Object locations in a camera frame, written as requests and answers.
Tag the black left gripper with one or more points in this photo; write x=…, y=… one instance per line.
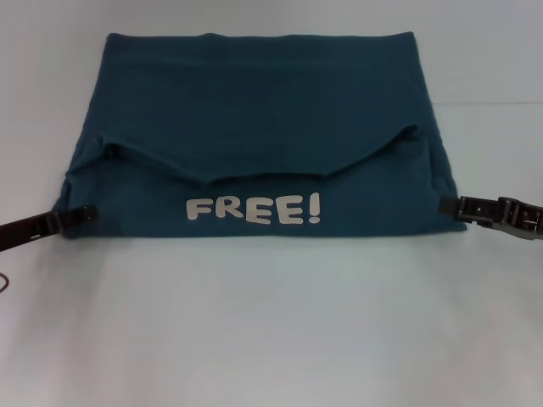
x=25, y=233

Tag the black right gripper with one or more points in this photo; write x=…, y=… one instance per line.
x=524, y=218

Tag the teal blue t-shirt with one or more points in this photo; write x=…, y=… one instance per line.
x=254, y=106

